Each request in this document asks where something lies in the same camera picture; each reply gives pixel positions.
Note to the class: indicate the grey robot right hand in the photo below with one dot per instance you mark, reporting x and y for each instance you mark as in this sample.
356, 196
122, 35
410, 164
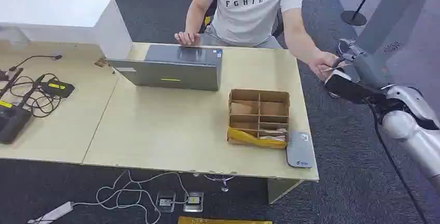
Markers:
371, 68

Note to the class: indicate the person's left hand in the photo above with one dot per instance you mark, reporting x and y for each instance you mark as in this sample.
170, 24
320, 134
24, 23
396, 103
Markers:
321, 64

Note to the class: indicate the person's right hand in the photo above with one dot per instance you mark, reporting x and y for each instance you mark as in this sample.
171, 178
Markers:
187, 38

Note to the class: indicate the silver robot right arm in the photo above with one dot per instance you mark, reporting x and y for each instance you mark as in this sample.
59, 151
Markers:
412, 126

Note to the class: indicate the grey laptop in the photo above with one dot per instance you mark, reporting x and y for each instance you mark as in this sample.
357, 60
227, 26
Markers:
178, 68

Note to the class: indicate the person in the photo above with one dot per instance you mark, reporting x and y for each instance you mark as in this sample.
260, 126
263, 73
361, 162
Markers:
247, 9

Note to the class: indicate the wooden card box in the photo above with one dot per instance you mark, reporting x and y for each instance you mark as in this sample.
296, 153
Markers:
259, 112

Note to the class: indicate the stack of cards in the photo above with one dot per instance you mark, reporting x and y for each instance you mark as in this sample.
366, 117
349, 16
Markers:
275, 135

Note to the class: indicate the grey card reader pad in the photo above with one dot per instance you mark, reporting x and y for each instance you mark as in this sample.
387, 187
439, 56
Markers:
300, 150

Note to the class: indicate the yellow envelope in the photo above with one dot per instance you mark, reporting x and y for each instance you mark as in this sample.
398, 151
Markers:
251, 139

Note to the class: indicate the white cabinet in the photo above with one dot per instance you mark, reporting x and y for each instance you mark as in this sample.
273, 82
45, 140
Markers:
62, 19

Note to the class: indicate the desk leg panel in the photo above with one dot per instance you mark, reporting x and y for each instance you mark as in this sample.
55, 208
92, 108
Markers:
282, 188

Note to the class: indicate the black power adapter yellow label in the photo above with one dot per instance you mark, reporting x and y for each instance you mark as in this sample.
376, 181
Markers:
58, 87

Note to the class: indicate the chrome chair base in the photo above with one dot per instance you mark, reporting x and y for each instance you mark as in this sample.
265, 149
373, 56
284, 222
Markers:
218, 179

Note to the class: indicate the black gooseneck microphone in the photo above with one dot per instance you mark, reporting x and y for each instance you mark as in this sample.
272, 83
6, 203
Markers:
34, 57

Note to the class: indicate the floor socket box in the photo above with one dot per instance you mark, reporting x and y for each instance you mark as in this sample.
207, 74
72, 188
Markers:
193, 202
166, 202

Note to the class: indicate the yellow flat object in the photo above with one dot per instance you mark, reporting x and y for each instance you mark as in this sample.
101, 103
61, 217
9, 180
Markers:
223, 220

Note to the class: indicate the black router with antennas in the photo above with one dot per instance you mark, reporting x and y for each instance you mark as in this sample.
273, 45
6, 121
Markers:
12, 119

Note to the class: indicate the white power strip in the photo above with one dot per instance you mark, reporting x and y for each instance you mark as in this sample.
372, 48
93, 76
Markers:
51, 214

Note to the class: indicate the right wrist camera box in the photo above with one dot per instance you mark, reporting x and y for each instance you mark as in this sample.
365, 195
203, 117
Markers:
347, 86

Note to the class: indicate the black stanchion post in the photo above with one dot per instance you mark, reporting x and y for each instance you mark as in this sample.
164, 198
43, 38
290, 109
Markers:
355, 14

